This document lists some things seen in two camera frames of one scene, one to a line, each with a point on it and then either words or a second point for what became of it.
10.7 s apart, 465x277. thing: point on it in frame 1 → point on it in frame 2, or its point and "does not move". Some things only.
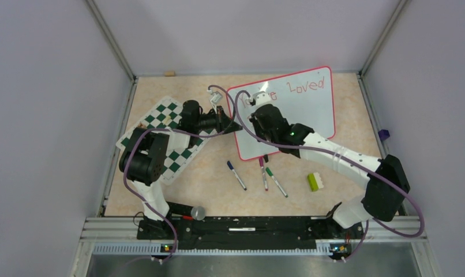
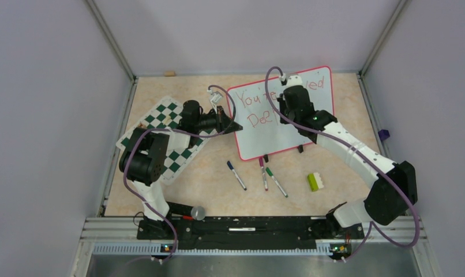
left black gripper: [224, 124] does not move
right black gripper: [256, 124] → [282, 103]
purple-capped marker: [265, 179] does not move
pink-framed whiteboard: [305, 97] does not move
